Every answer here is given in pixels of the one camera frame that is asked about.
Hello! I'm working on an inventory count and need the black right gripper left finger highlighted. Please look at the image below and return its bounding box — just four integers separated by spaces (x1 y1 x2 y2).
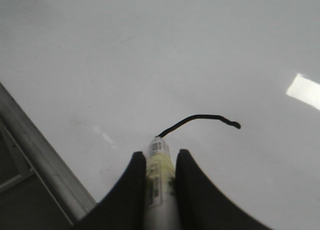
73 151 146 230

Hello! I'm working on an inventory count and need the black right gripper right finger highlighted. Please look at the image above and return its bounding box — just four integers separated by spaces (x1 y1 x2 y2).
175 149 269 230

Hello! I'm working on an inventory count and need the white taped whiteboard marker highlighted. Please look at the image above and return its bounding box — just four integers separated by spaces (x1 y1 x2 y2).
143 136 181 230

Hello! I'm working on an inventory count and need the grey metal table frame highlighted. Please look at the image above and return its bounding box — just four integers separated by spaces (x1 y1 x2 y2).
0 112 76 230

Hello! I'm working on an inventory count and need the white whiteboard with aluminium frame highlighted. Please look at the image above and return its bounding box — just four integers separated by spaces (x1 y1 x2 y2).
0 0 320 230

